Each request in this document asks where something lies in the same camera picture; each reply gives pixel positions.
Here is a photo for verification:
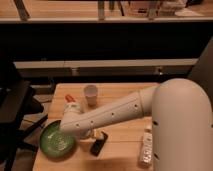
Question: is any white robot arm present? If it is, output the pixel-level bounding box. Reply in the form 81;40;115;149
60;78;213;171

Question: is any black office chair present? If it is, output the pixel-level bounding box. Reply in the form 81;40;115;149
0;62;47;171

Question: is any black rectangular remote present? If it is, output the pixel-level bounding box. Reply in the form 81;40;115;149
90;132;108;156

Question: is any green ceramic bowl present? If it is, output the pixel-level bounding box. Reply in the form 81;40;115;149
39;120;75;158

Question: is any orange red marker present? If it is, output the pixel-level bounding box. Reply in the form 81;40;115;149
65;94;75;102

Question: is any clear plastic bottle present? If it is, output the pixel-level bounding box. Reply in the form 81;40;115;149
139;126;152;167

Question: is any translucent plastic cup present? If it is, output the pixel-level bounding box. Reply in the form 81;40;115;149
84;85;98;106

